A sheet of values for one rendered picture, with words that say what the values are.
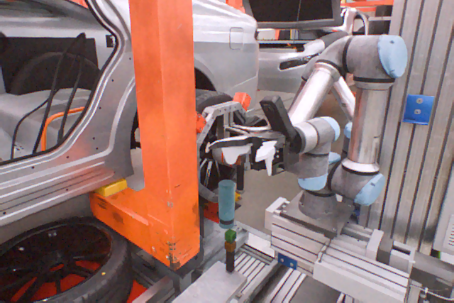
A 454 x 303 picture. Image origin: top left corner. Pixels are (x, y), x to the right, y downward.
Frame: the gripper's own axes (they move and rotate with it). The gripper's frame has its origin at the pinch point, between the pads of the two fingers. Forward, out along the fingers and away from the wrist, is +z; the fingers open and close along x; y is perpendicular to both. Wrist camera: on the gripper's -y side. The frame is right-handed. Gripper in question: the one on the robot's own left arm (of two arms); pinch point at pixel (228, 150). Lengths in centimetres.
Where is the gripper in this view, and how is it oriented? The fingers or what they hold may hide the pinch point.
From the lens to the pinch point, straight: 57.9
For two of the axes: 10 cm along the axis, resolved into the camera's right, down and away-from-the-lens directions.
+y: 0.8, 9.8, 2.0
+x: -6.2, -1.1, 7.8
